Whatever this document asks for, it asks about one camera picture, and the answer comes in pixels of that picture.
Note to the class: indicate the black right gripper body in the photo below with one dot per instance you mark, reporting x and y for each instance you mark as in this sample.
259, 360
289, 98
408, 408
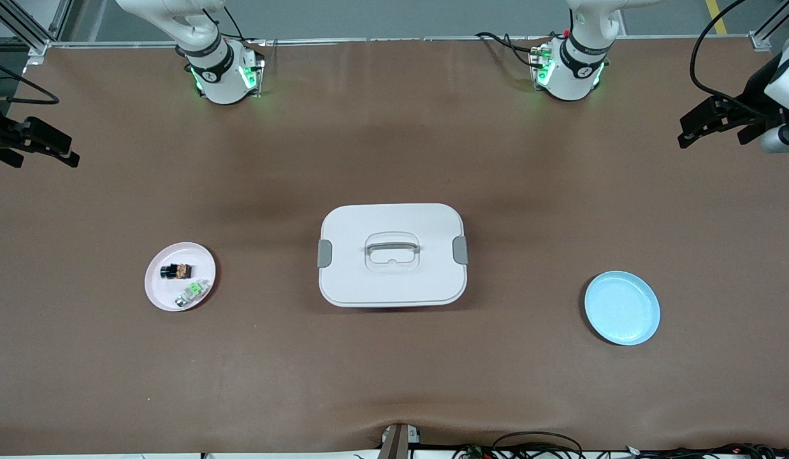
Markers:
0, 132

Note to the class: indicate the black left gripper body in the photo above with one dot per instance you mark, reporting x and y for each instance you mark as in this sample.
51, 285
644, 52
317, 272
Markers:
749, 105

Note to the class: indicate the orange and black switch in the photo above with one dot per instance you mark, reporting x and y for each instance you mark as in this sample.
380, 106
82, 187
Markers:
181, 271

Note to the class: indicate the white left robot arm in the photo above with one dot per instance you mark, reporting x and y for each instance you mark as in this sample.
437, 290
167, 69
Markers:
576, 70

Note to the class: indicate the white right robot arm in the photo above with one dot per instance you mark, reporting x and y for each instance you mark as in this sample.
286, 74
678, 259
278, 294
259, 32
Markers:
219, 76

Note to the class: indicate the white lidded storage box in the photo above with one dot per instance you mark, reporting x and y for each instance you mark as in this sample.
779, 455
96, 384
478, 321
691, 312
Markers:
394, 280

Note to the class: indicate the pink round plate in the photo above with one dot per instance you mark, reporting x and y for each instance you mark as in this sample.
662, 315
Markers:
168, 293

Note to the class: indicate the light blue round plate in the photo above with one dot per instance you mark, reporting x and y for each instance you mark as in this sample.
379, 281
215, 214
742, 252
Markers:
622, 309

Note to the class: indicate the aluminium corner frame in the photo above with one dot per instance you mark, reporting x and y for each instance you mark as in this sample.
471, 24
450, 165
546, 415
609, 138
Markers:
37, 38
765, 38

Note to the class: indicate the green and clear switch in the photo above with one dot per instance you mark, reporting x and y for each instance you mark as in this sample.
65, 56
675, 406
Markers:
192, 293

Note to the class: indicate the brown camera mount post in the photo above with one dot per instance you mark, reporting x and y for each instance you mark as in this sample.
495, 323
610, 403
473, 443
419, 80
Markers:
398, 443

